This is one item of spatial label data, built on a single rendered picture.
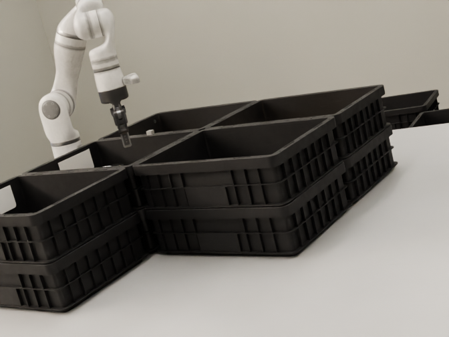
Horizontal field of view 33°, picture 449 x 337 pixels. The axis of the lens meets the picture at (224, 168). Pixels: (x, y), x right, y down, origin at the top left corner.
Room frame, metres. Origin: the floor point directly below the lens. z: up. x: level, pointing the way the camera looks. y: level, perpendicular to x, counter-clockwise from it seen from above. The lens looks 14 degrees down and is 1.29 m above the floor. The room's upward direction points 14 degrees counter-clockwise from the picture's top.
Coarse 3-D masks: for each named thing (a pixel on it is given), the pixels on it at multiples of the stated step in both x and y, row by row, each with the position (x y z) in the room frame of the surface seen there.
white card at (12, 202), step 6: (0, 192) 1.89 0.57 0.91; (6, 192) 1.90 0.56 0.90; (0, 198) 1.88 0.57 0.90; (6, 198) 1.89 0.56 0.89; (12, 198) 1.91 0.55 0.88; (0, 204) 1.88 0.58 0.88; (6, 204) 1.89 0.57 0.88; (12, 204) 1.90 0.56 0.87; (0, 210) 1.87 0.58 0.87; (6, 210) 1.89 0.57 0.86
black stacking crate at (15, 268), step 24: (96, 240) 1.59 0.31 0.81; (120, 240) 1.66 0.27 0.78; (0, 264) 1.58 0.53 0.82; (24, 264) 1.53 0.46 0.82; (48, 264) 1.49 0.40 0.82; (72, 264) 1.54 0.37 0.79; (96, 264) 1.59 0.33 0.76; (120, 264) 1.65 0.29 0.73; (0, 288) 1.60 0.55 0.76; (24, 288) 1.55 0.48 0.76; (48, 288) 1.51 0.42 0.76; (72, 288) 1.53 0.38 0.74; (96, 288) 1.56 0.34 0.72
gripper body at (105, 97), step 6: (114, 90) 1.95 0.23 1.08; (120, 90) 1.96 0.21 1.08; (126, 90) 1.98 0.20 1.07; (102, 96) 1.96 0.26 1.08; (108, 96) 1.95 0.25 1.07; (114, 96) 1.95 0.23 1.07; (120, 96) 1.96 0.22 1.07; (126, 96) 1.97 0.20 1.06; (102, 102) 1.97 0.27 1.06; (108, 102) 1.95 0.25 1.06; (114, 102) 1.95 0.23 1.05; (114, 108) 1.95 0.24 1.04; (120, 108) 1.95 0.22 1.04
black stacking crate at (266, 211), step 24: (336, 168) 1.67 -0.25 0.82; (312, 192) 1.57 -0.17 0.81; (336, 192) 1.67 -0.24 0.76; (168, 216) 1.67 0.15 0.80; (192, 216) 1.63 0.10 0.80; (216, 216) 1.59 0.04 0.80; (240, 216) 1.55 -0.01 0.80; (264, 216) 1.51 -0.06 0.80; (288, 216) 1.49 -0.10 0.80; (312, 216) 1.56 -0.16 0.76; (336, 216) 1.64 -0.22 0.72; (168, 240) 1.70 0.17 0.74; (192, 240) 1.65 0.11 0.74; (216, 240) 1.60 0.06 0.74; (240, 240) 1.57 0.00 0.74; (264, 240) 1.53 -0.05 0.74; (288, 240) 1.50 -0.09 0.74; (312, 240) 1.54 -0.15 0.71
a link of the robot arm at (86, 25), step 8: (80, 0) 2.04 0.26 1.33; (88, 0) 2.03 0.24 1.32; (96, 0) 2.04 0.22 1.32; (80, 8) 2.00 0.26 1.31; (88, 8) 2.03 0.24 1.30; (96, 8) 2.03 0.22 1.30; (80, 16) 1.96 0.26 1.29; (88, 16) 1.96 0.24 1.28; (96, 16) 1.96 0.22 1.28; (80, 24) 1.95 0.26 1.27; (88, 24) 1.95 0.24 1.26; (96, 24) 1.95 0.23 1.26; (80, 32) 1.95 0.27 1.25; (88, 32) 1.95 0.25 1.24; (96, 32) 1.96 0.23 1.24
